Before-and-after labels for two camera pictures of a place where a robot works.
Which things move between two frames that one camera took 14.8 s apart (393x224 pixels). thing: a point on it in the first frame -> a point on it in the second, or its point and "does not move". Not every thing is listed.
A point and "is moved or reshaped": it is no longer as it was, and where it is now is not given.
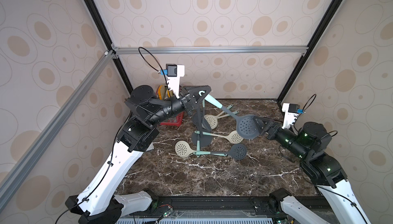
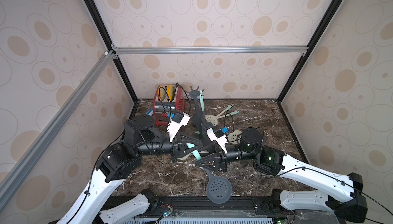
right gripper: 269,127 -> 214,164
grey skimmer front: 237,151 is moved or reshaped
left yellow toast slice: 161,92 does not move
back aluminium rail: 210,49 does not move
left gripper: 186,99 -> 180,147
